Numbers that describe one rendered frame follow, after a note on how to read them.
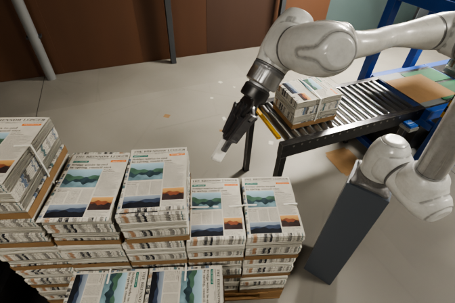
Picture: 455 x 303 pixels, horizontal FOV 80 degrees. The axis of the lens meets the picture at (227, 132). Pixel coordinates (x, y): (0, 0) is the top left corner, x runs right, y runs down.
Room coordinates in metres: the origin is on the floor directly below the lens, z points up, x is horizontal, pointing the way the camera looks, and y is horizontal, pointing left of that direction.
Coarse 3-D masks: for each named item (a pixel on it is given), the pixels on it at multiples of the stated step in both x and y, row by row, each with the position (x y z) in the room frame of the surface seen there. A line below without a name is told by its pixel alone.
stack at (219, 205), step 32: (192, 192) 0.90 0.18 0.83; (224, 192) 0.91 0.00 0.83; (256, 192) 0.92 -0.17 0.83; (288, 192) 0.93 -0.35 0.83; (192, 224) 0.71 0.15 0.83; (224, 224) 0.72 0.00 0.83; (256, 224) 0.73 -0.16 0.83; (288, 224) 0.73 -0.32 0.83; (64, 256) 0.57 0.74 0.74; (96, 256) 0.58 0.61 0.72; (128, 256) 0.60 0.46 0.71; (160, 256) 0.61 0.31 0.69; (192, 256) 0.63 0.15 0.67; (224, 256) 0.64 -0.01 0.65; (224, 288) 0.64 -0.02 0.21; (256, 288) 0.66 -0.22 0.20
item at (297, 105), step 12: (288, 84) 1.75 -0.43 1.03; (300, 84) 1.76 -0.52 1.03; (276, 96) 1.74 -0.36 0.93; (288, 96) 1.61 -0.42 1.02; (300, 96) 1.59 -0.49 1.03; (312, 96) 1.60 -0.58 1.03; (288, 108) 1.57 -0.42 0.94; (300, 108) 1.52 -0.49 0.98; (312, 108) 1.56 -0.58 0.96; (288, 120) 1.55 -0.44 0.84; (300, 120) 1.52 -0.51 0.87
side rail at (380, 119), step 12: (408, 108) 1.84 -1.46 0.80; (420, 108) 1.84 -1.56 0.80; (372, 120) 1.65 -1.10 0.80; (384, 120) 1.68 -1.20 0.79; (396, 120) 1.74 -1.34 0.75; (324, 132) 1.49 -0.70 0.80; (336, 132) 1.50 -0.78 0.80; (348, 132) 1.55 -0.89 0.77; (360, 132) 1.60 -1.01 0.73; (372, 132) 1.65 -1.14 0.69; (288, 144) 1.35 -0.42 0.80; (300, 144) 1.38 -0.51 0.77; (312, 144) 1.43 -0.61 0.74; (324, 144) 1.47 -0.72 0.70
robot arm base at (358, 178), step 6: (360, 162) 1.00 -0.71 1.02; (354, 174) 0.91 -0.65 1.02; (360, 174) 0.89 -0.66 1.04; (354, 180) 0.88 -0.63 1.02; (360, 180) 0.87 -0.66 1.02; (366, 180) 0.86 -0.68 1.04; (360, 186) 0.85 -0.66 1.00; (366, 186) 0.84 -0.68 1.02; (372, 186) 0.83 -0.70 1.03; (378, 186) 0.83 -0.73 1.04; (384, 186) 0.83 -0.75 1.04; (378, 192) 0.81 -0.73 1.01; (384, 192) 0.81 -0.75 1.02
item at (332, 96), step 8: (312, 80) 1.81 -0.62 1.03; (320, 80) 1.82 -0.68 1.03; (320, 88) 1.71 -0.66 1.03; (328, 88) 1.71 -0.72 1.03; (336, 88) 1.72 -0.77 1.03; (328, 96) 1.61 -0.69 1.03; (336, 96) 1.63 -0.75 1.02; (328, 104) 1.60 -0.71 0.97; (336, 104) 1.63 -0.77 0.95; (320, 112) 1.58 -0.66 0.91; (328, 112) 1.61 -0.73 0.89; (336, 112) 1.64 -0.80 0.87
